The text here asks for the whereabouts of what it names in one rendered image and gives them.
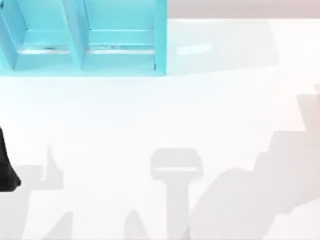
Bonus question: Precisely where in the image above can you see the light blue rack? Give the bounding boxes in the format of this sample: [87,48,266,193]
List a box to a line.
[0,0,168,77]

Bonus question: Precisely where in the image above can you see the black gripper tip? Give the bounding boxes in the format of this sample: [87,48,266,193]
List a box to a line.
[0,127,22,193]

